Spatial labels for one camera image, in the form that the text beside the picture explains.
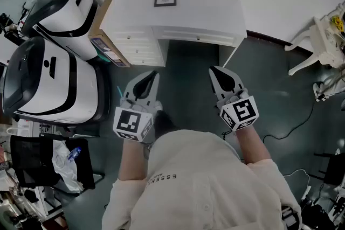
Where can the blue plastic bottle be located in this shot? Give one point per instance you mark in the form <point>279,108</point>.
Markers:
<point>74,154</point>

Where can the yellow flowers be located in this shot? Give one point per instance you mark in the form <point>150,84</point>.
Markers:
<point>337,22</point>

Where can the grey waist device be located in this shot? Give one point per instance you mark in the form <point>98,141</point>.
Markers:
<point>289,216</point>

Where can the white desk with drawers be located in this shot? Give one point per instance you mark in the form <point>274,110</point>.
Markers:
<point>188,13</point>

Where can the small black picture frame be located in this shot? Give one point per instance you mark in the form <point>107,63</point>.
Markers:
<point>165,0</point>

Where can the person's right forearm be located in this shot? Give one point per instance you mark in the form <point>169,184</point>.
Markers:
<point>253,145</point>

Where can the person's cream shirt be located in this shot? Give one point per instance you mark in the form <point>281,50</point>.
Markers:
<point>194,183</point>

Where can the cluttered work table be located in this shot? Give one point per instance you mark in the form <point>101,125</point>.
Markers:
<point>29,2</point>

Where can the flat cardboard box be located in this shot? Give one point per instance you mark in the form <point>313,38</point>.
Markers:
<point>105,43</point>

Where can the white plastic bag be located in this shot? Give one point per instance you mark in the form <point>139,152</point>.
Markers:
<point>64,169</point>

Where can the person's left forearm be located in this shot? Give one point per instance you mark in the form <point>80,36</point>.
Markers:
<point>132,161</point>

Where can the white and black machine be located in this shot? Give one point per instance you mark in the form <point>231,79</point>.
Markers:
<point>67,16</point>
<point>54,83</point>

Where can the white plug block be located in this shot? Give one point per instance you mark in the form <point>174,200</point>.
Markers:
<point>318,90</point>

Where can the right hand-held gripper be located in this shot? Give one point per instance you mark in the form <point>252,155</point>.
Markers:
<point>242,113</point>

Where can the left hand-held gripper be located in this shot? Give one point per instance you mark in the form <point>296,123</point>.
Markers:
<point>126,121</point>

